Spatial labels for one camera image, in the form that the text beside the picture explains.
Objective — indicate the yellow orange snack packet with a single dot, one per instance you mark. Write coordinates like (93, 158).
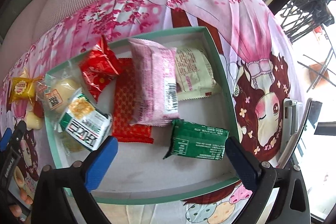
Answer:
(23, 89)

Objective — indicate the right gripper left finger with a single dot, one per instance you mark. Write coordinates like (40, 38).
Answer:
(82, 177)

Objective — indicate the green rimmed white tray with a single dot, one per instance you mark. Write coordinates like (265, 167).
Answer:
(143, 173)

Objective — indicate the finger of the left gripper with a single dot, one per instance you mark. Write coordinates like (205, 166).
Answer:
(10, 155)

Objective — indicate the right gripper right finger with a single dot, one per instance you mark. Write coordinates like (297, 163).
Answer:
(291, 205)

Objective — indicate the pink cartoon print cloth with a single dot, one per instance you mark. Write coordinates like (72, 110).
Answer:
(255, 52)

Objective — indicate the red shiny snack packet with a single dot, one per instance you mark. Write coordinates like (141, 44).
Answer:
(99, 67)

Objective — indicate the green white cracker packet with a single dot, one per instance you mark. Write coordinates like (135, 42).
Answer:
(84, 122)

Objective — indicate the dark green snack packet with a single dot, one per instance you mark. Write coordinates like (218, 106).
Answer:
(196, 141)

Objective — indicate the clear packet with yellow cake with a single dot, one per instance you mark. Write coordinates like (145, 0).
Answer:
(55, 91)

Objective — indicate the cream white snack packet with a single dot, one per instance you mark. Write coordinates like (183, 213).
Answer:
(194, 74)

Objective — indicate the pink snack packet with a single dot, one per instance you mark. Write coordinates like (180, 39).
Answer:
(156, 100)

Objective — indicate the red patterned packet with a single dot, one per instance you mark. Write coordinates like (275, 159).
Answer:
(124, 96)

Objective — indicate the operator hand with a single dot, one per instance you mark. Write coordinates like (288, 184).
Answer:
(16, 208)

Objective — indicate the black outdoor rack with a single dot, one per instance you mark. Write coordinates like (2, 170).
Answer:
(300, 17)

